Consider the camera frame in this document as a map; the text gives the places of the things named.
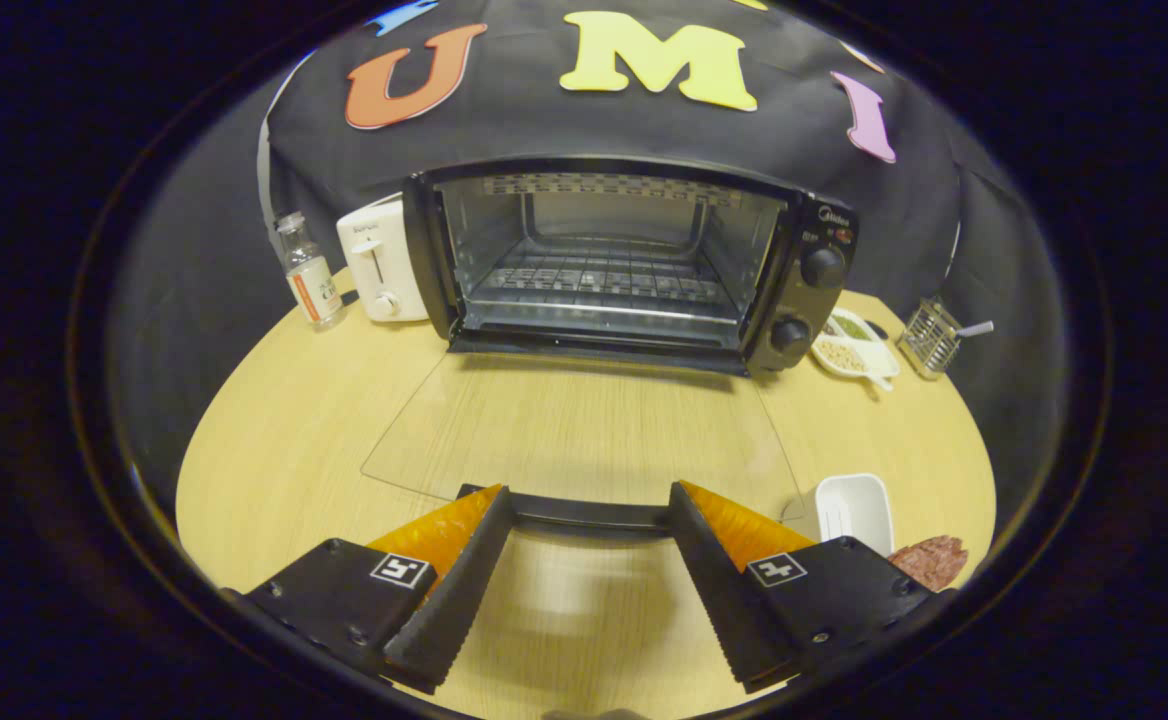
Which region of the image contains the red raw meat slice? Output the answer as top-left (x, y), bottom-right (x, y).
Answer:
top-left (887, 535), bottom-right (969, 591)

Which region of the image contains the white rectangular tray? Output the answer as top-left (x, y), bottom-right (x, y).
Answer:
top-left (815, 473), bottom-right (895, 558)

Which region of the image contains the white pop-up toaster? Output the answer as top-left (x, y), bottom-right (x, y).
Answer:
top-left (336, 195), bottom-right (432, 323)

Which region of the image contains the white divided dish with beans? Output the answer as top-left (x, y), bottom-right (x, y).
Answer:
top-left (810, 308), bottom-right (901, 391)

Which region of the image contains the wire mesh utensil holder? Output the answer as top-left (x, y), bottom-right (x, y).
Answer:
top-left (896, 297), bottom-right (963, 381)

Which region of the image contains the black toaster oven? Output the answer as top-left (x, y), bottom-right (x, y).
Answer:
top-left (361, 155), bottom-right (860, 541)

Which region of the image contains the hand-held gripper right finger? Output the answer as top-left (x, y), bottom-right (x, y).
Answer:
top-left (666, 480), bottom-right (955, 694)

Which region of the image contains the clear bottle with orange label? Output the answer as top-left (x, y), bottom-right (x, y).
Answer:
top-left (274, 211), bottom-right (347, 333)

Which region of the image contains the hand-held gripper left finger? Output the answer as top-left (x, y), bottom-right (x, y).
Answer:
top-left (222, 485), bottom-right (517, 694)

